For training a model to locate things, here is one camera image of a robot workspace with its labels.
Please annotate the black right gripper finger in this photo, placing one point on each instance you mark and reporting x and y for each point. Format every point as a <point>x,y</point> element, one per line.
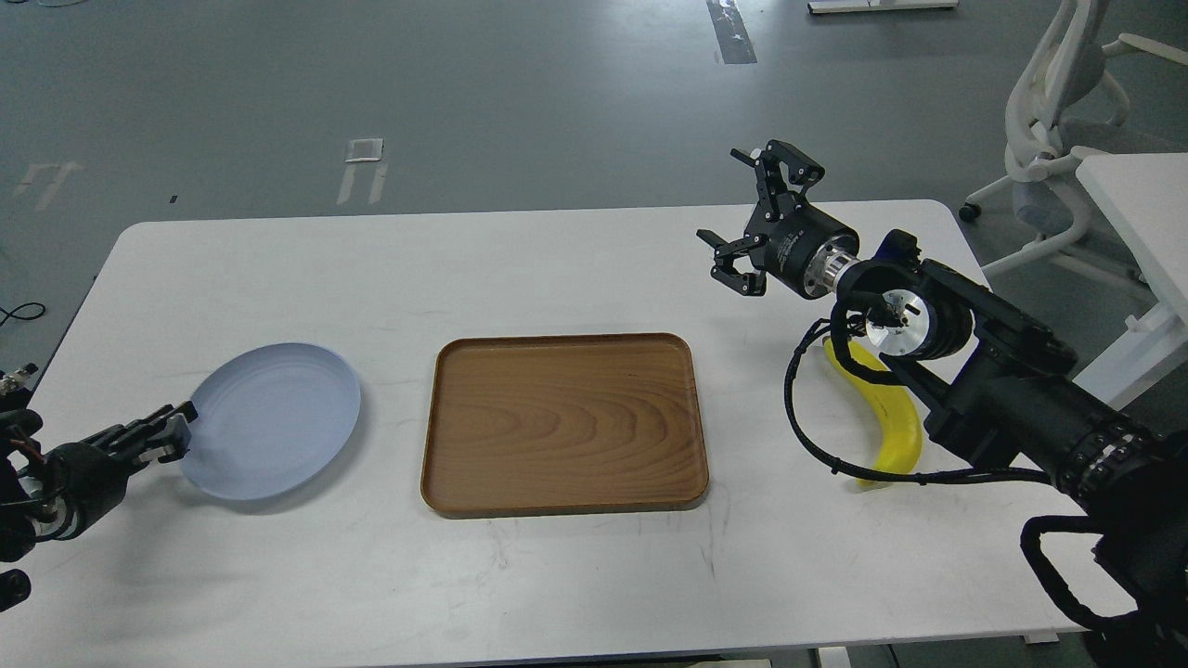
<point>783,174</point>
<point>726,254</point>

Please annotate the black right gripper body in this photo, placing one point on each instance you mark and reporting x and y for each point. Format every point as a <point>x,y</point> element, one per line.
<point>794,248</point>

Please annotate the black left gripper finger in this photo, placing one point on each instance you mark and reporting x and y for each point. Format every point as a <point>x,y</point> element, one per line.
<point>163,436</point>

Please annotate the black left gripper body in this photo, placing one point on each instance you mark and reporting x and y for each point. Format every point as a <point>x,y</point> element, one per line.
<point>95,471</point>

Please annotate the light blue plate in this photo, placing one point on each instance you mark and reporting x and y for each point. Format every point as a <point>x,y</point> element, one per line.
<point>270,420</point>

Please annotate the yellow banana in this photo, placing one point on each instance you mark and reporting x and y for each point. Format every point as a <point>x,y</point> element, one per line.
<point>900,441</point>

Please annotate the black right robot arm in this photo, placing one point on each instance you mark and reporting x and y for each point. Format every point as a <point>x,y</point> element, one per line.
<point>995,383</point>

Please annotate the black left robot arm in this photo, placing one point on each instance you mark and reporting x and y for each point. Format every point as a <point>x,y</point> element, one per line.
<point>29,514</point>

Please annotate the brown wooden tray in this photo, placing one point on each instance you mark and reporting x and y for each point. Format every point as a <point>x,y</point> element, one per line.
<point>543,426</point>

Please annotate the white office chair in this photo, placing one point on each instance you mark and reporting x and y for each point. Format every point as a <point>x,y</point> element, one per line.
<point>1065,107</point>

